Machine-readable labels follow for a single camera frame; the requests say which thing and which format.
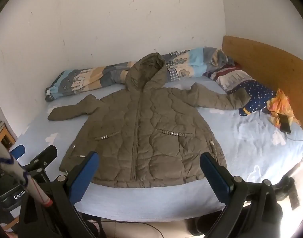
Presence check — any star and stripe print pillow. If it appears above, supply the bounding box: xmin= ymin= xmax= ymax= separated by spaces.
xmin=202 ymin=63 xmax=276 ymax=116

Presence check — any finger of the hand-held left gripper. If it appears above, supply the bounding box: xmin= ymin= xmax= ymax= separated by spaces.
xmin=9 ymin=145 xmax=25 ymax=159
xmin=26 ymin=145 xmax=58 ymax=182

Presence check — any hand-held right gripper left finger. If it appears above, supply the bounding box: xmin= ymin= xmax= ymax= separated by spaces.
xmin=19 ymin=151 xmax=102 ymax=238

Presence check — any white sleeved cable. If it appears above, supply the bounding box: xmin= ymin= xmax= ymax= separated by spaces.
xmin=0 ymin=134 xmax=53 ymax=207

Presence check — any person's left leg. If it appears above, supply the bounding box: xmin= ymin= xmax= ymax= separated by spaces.
xmin=77 ymin=213 xmax=102 ymax=238

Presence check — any dark cloth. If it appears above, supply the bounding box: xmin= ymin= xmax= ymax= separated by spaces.
xmin=273 ymin=176 xmax=301 ymax=209

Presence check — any person's right leg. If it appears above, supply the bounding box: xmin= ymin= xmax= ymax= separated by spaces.
xmin=186 ymin=209 xmax=228 ymax=238

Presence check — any olive hooded puffer jacket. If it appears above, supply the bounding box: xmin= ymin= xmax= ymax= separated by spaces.
xmin=47 ymin=53 xmax=251 ymax=189

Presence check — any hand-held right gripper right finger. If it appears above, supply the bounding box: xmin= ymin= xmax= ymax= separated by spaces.
xmin=200 ymin=152 xmax=283 ymax=238

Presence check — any wooden headboard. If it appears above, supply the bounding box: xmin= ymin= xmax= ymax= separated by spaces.
xmin=221 ymin=35 xmax=303 ymax=139

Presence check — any thin charging cable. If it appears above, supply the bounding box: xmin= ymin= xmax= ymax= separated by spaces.
xmin=287 ymin=132 xmax=303 ymax=143

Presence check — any bed with light blue sheet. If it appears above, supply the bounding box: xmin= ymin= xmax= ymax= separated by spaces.
xmin=9 ymin=76 xmax=303 ymax=222

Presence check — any black floor cable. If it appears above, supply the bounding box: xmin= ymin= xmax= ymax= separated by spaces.
xmin=99 ymin=219 xmax=167 ymax=236

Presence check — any black phone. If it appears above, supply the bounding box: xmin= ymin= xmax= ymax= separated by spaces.
xmin=278 ymin=114 xmax=291 ymax=134

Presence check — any wooden side shelf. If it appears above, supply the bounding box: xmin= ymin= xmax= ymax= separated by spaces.
xmin=0 ymin=120 xmax=16 ymax=149

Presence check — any patterned patchwork quilt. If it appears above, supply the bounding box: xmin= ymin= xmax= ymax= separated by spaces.
xmin=45 ymin=47 xmax=235 ymax=102

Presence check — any person's leg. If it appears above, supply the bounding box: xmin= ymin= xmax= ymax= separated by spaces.
xmin=186 ymin=209 xmax=228 ymax=238
xmin=77 ymin=213 xmax=102 ymax=238

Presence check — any orange cloth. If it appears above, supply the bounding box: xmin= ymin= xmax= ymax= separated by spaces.
xmin=267 ymin=88 xmax=302 ymax=129

